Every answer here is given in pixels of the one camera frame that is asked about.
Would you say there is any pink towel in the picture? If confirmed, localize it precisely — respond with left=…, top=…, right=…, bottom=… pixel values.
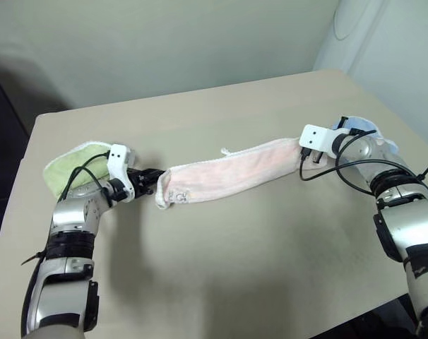
left=154, top=138, right=328, bottom=211

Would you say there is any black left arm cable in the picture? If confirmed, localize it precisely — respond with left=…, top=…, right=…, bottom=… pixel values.
left=59, top=149, right=129, bottom=210

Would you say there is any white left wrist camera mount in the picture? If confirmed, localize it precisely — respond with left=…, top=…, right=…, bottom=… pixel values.
left=106, top=143, right=136, bottom=203

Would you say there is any white round wall fixture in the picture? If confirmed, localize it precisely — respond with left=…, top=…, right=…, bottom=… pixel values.
left=331, top=0, right=369, bottom=42

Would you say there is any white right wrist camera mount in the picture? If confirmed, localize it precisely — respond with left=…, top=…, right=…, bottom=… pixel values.
left=298, top=124, right=346, bottom=158

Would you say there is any black right arm cable tie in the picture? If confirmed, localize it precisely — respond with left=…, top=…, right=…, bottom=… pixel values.
left=415, top=153, right=428, bottom=182

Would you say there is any green towel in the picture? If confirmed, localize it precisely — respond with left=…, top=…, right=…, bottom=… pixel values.
left=42, top=141, right=114, bottom=201

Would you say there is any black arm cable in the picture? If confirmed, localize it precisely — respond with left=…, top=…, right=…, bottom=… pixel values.
left=59, top=149, right=129, bottom=210
left=298, top=126, right=424, bottom=198

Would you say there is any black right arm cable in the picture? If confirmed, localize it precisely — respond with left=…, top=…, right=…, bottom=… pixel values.
left=298, top=126, right=424, bottom=198

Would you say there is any dark upholstered seat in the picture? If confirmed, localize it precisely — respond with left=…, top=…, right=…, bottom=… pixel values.
left=0, top=66, right=34, bottom=280

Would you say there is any black left arm cable tie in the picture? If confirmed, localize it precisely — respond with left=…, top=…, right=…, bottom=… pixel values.
left=20, top=249, right=46, bottom=266

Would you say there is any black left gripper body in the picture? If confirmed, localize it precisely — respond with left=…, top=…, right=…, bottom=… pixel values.
left=126, top=167, right=157, bottom=200

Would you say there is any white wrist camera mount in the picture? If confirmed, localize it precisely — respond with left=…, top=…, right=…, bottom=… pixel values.
left=298, top=124, right=346, bottom=158
left=106, top=143, right=136, bottom=203

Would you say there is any black arm cable tie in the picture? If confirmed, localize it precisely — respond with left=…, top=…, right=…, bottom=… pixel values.
left=20, top=249, right=46, bottom=266
left=415, top=153, right=428, bottom=182

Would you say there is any light blue towel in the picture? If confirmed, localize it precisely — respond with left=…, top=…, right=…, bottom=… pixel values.
left=331, top=114, right=398, bottom=153

